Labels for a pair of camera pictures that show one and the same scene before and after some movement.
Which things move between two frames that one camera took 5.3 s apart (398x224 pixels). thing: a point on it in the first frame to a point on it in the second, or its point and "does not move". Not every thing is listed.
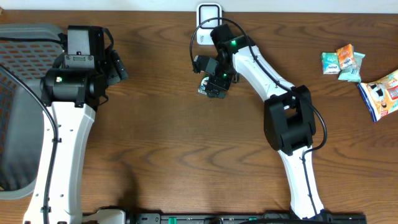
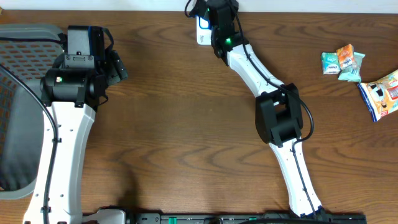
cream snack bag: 380,94 does not move
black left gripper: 117,71 does not move
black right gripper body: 220,80 to 230,9
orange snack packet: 346,56 does not move
